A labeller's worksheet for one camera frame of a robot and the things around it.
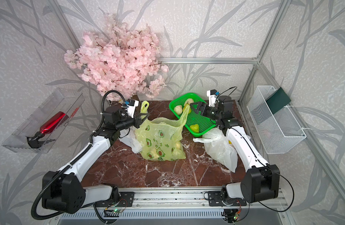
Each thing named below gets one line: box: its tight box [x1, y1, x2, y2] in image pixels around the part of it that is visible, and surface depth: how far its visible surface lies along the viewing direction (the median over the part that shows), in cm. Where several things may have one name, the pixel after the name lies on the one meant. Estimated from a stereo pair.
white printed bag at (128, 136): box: [119, 125, 143, 154], surface depth 91 cm
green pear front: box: [189, 124, 200, 134], surface depth 98 cm
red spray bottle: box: [25, 111, 69, 149], surface depth 63 cm
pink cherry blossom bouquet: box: [64, 13, 169, 101], surface depth 75 cm
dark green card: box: [265, 86, 292, 115], surface depth 74 cm
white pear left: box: [174, 105, 183, 115], surface depth 110 cm
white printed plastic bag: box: [193, 127, 239, 173], surface depth 82 cm
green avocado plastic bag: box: [135, 100, 192, 162], surface depth 78 cm
